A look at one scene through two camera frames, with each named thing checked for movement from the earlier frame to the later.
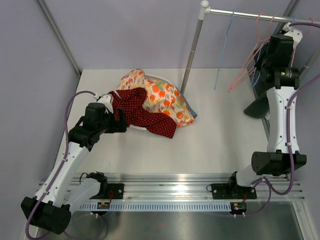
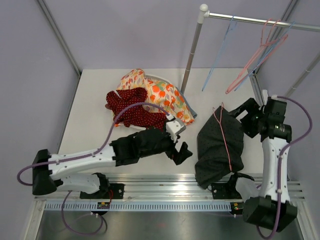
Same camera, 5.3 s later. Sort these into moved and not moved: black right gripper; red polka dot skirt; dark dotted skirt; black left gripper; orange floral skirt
Moved: dark dotted skirt; black right gripper; black left gripper
Not moved: red polka dot skirt; orange floral skirt
